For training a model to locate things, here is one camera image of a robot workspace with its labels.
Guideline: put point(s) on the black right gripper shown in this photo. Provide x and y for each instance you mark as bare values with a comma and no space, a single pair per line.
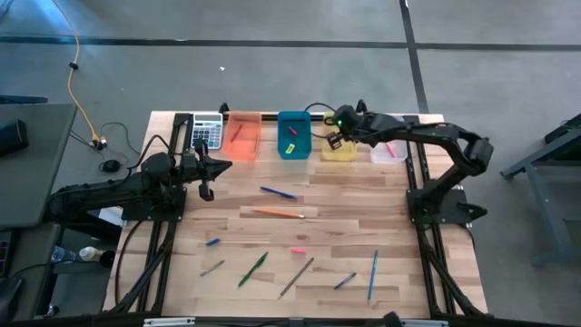
347,120

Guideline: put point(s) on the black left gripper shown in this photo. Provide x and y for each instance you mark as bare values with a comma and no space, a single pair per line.
195,168

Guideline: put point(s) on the yellow-green eraser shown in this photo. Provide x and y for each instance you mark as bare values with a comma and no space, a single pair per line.
290,148

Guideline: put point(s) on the red crayon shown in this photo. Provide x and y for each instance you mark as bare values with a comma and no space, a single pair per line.
236,132

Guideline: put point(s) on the pink pencil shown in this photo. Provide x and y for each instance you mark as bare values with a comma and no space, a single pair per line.
390,150

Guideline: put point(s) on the blue eraser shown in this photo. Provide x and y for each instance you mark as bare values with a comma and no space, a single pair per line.
212,242

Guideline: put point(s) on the orange pencil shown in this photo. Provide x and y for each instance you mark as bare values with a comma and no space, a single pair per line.
279,213

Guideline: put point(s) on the pink eraser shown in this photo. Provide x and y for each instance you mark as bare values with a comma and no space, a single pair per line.
298,250

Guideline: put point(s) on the long light blue pencil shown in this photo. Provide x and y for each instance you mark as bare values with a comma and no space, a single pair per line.
372,277

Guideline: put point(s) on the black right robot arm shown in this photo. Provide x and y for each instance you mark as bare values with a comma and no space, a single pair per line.
436,131

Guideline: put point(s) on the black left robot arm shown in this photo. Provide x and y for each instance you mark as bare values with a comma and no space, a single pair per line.
113,193

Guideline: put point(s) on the translucent yellow plastic bin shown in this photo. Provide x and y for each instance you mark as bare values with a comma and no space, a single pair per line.
347,153

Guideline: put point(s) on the blue plastic bin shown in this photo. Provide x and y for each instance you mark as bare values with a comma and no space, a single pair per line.
299,141

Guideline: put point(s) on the translucent orange plastic bin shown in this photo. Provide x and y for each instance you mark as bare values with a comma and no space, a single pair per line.
247,150

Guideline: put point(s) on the clear plastic bin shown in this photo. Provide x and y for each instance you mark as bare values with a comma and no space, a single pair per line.
379,156

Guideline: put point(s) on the grey desk calculator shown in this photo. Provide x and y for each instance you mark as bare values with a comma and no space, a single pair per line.
206,129

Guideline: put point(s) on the blue ballpoint pen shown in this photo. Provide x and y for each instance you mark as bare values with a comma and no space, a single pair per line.
278,192

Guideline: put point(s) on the grey pen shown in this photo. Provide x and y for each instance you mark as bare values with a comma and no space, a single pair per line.
212,268

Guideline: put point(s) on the green pen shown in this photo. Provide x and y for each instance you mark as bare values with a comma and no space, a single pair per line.
253,270

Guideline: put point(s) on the black round puck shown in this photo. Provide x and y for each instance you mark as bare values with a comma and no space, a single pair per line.
110,166

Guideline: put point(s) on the black pencil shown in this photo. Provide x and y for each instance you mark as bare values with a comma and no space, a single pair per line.
296,278

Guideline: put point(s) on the black round cup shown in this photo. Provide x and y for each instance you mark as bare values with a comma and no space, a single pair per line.
107,259

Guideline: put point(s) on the short dark blue pen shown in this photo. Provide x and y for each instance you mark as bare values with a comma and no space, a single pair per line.
345,280

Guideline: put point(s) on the white bottle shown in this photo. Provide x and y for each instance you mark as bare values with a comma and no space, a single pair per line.
90,253

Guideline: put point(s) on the clear water bottle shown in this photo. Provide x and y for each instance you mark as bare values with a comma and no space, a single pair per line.
61,255

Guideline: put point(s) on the grey desk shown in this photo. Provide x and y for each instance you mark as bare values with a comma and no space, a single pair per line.
36,181

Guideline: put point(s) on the black speaker box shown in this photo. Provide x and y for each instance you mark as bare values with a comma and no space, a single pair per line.
11,136

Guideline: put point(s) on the grey metal stand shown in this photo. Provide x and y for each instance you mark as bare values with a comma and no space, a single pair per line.
544,209

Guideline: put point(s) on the white metal bracket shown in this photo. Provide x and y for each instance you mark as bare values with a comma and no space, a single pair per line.
424,323
169,322

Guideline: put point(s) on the black table-level camera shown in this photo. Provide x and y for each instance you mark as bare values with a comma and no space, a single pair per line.
391,319

